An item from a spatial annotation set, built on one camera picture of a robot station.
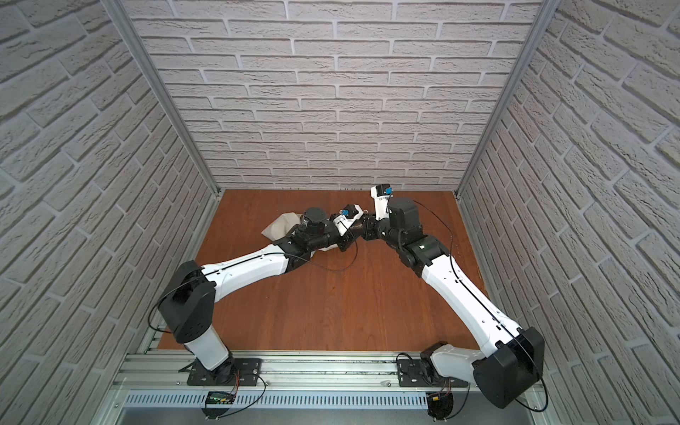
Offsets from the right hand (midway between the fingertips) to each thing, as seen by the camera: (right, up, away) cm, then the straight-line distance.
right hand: (352, 218), depth 73 cm
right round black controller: (+24, -51, -3) cm, 56 cm away
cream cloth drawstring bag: (-25, -2, +27) cm, 37 cm away
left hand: (+3, +1, +6) cm, 7 cm away
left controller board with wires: (-37, -50, -1) cm, 63 cm away
